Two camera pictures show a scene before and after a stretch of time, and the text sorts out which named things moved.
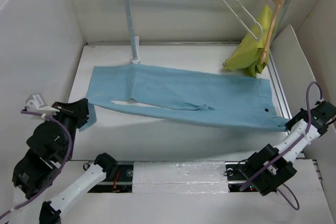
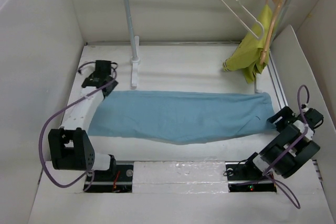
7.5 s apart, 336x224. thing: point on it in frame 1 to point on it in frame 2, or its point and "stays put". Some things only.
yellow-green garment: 252,53 stays put
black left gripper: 79,108 to 114,85
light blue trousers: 180,94 to 170,118
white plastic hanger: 254,27 stays put
